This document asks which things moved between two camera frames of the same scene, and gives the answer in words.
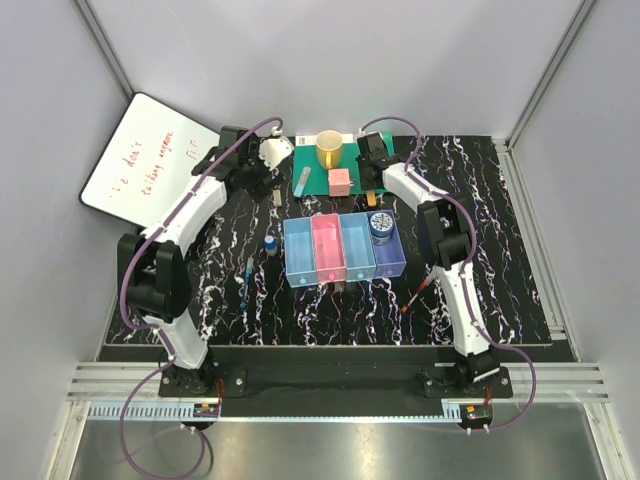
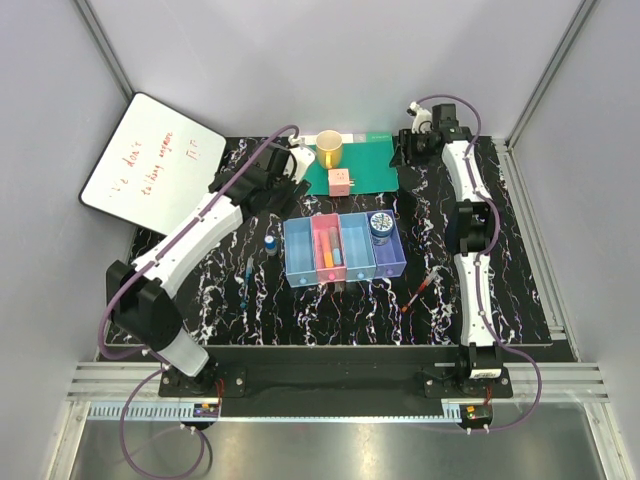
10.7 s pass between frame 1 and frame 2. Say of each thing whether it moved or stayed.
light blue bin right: stayed
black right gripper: moved
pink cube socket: stayed
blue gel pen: stayed
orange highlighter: moved
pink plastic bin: stayed
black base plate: stayed
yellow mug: stayed
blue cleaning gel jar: stayed
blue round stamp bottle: stayed
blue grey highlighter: moved
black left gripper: moved
